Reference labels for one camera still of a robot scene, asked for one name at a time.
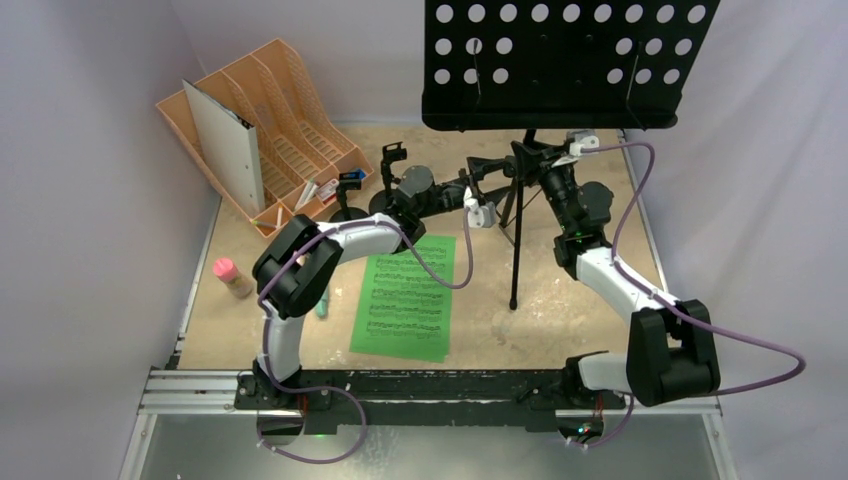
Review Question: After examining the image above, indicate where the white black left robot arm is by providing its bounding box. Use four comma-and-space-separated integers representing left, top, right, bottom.
252, 156, 517, 409

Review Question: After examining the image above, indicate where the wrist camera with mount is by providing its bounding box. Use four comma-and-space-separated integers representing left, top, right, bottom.
552, 129, 600, 167
463, 187, 496, 228

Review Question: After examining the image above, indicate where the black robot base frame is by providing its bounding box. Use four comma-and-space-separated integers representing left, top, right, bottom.
234, 366, 627, 437

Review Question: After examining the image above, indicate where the black mic stand with green mic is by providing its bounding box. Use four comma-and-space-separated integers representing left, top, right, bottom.
368, 141, 408, 214

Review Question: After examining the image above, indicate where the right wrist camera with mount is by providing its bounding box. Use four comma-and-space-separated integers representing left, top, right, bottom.
552, 129, 600, 167

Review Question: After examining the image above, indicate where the grey binder folder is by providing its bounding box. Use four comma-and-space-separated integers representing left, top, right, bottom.
182, 79, 266, 217

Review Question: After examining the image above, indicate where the black tripod music stand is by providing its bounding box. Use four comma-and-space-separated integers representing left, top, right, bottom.
421, 0, 722, 312

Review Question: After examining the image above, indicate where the red white staples box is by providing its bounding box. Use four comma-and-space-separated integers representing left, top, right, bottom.
315, 179, 339, 203

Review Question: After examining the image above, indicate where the pink capped bottle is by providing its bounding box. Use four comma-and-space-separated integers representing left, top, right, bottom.
213, 257, 253, 299

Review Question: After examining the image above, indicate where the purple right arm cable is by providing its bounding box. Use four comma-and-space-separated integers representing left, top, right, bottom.
582, 141, 808, 397

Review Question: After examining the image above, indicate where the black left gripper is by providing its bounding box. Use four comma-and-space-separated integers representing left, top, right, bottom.
416, 160, 510, 220

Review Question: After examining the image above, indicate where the mint green toy microphone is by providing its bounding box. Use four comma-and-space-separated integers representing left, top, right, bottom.
314, 294, 329, 319

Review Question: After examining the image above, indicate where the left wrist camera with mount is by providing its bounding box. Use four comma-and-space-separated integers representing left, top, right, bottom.
463, 187, 496, 228

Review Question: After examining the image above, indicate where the green capped marker middle slot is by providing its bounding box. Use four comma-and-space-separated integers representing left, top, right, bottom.
294, 179, 316, 210

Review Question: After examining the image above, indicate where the orange plastic file organizer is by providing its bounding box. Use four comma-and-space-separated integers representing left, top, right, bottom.
156, 39, 375, 239

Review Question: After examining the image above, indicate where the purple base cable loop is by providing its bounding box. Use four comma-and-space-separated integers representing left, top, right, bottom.
256, 387, 369, 465

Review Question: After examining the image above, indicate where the black mic stand for pink mic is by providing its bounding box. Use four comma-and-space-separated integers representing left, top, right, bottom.
329, 171, 368, 223

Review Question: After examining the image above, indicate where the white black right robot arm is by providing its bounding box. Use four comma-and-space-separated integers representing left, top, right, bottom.
511, 141, 721, 407

